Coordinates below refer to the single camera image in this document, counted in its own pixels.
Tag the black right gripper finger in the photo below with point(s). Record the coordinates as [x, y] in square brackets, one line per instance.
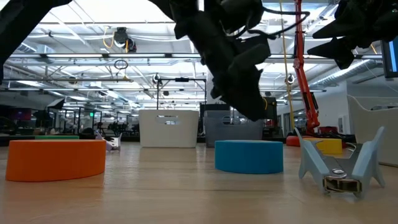
[337, 31]
[339, 49]

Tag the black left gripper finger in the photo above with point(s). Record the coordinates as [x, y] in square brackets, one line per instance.
[222, 90]
[248, 99]

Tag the blue tape roll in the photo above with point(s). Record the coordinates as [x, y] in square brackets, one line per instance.
[248, 157]

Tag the light grey plastic bin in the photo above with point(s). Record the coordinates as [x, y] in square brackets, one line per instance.
[373, 118]

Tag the grey staple remover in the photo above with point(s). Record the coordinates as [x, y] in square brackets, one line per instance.
[314, 161]

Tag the yellow tape roll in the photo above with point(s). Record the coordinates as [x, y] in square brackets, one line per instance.
[329, 146]

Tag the orange tape roll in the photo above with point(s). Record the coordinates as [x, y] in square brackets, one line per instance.
[56, 160]

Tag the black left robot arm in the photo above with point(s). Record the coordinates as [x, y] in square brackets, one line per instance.
[18, 25]

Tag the black background screen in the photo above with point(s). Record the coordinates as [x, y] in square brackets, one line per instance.
[272, 105]

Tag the black computer monitor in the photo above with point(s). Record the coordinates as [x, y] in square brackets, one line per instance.
[392, 59]

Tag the smoky translucent plastic bin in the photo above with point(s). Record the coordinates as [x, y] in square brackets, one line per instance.
[224, 133]

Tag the white plastic bin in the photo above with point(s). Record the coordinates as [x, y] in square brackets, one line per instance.
[168, 137]

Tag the black background rig frame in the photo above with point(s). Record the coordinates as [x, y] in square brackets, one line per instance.
[182, 79]

